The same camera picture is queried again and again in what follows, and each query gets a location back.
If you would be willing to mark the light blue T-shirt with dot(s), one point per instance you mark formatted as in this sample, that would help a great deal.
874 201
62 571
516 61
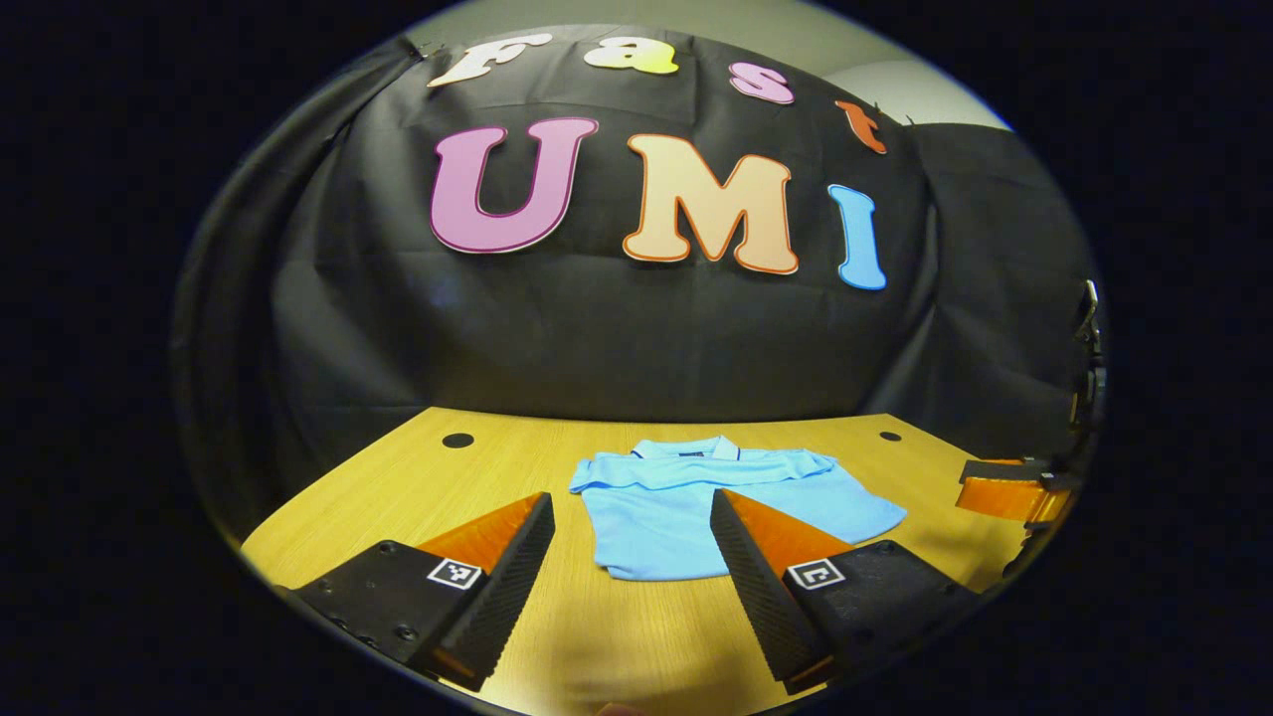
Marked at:
676 507

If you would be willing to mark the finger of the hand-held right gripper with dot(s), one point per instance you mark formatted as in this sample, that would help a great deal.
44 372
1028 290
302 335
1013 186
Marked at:
1004 492

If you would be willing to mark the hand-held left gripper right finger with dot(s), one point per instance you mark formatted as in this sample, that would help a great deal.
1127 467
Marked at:
756 587

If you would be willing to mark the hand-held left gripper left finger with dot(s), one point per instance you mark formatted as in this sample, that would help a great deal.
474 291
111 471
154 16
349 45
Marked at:
507 587

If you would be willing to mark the black backdrop cloth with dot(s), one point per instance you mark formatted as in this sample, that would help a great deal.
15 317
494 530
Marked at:
617 338

